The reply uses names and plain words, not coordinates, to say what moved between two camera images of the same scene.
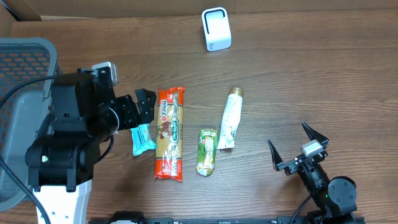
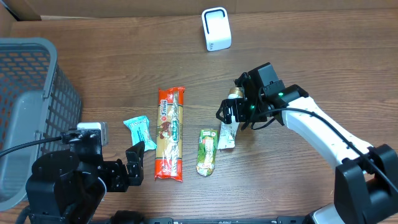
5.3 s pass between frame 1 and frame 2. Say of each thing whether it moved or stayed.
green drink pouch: stayed
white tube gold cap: stayed
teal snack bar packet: stayed
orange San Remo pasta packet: stayed
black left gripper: moved
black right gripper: moved
